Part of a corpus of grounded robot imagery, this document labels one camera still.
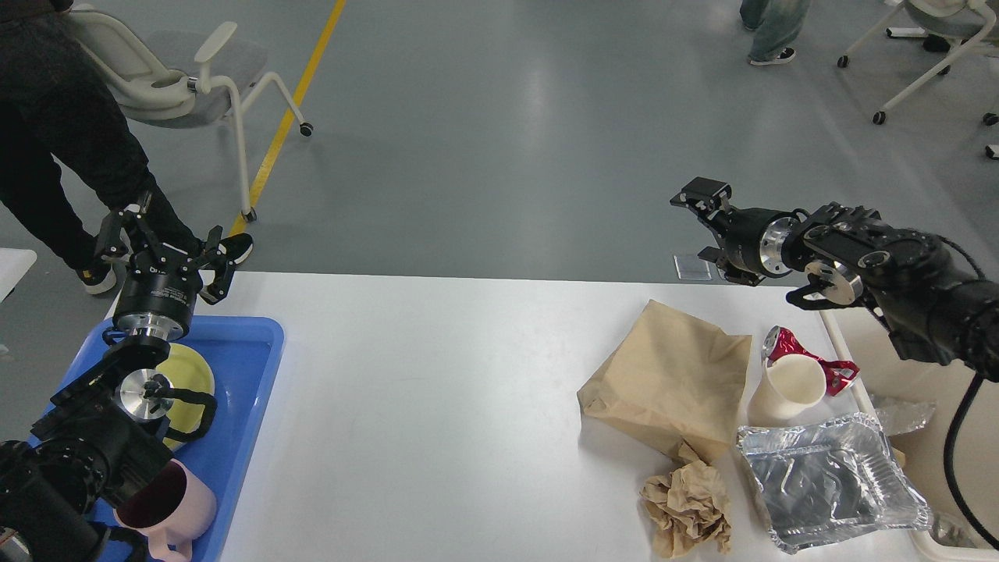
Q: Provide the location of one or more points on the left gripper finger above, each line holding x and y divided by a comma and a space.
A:
127, 235
212, 258

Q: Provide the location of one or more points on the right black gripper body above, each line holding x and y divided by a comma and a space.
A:
755, 241

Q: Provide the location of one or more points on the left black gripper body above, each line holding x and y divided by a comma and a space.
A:
156, 303

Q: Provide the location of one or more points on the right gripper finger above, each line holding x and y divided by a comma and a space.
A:
708, 199
728, 270

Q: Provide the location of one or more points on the yellow plate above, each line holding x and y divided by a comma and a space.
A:
185, 368

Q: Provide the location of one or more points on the brown paper bag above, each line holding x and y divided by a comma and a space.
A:
675, 379

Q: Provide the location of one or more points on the pink mug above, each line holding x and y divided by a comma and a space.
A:
172, 511

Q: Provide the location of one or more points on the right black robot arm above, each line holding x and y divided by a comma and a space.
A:
934, 311

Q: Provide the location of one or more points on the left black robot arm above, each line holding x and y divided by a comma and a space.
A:
91, 445

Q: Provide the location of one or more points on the floor socket plate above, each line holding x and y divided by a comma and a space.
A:
690, 267

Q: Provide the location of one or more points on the crushed red can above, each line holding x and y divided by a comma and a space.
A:
781, 342

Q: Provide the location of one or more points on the blue plastic tray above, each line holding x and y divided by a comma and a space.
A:
243, 353

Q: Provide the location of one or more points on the white paper cup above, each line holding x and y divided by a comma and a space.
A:
790, 385

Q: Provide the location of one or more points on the white office chair left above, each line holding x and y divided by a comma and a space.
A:
182, 80

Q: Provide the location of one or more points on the white office chair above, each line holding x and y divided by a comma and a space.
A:
182, 80
955, 28

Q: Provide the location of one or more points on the beige waste bin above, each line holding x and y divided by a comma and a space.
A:
859, 337

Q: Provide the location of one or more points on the person in black clothes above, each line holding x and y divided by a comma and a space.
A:
55, 112

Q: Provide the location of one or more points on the person in grey jeans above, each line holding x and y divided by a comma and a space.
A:
775, 24

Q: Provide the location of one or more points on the crumpled foil in bin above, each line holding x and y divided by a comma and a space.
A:
899, 417

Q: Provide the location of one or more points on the aluminium foil tray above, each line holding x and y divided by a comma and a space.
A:
828, 482

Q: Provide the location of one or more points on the crumpled brown paper ball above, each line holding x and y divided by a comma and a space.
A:
688, 507

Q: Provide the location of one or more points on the white office chair right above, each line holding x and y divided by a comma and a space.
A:
955, 28

